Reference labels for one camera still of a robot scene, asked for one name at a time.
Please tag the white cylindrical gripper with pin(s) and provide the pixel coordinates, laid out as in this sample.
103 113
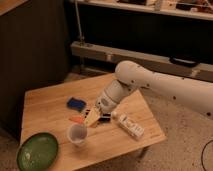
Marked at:
108 100

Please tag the orange pepper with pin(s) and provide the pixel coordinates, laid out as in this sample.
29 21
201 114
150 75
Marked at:
77 119

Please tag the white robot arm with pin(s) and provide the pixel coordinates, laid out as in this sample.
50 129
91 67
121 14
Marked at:
130 76

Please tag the black rectangular box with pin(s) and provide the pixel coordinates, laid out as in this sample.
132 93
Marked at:
103 118

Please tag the blue sponge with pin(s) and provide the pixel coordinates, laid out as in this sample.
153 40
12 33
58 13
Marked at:
76 104

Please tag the white remote control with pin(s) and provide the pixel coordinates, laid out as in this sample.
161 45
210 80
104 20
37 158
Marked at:
129 125

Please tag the wooden table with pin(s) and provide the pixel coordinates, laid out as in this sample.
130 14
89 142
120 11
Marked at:
45 110

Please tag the green plate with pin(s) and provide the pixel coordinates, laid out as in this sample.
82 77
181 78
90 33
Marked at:
38 152

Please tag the metal pole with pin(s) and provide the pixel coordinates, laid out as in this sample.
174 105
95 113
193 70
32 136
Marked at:
81 37

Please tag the cluttered shelf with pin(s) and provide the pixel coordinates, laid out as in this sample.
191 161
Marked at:
155 7

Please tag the grey case with handle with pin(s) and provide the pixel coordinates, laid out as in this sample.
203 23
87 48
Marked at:
152 62

